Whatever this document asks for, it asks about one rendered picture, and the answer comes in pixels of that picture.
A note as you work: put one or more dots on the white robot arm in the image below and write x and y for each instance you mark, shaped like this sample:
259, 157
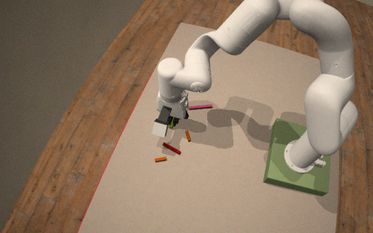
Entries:
327, 98

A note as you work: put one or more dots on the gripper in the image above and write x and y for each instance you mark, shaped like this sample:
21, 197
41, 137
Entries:
179, 109

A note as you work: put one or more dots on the red rod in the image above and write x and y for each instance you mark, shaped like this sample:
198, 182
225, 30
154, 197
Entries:
171, 148

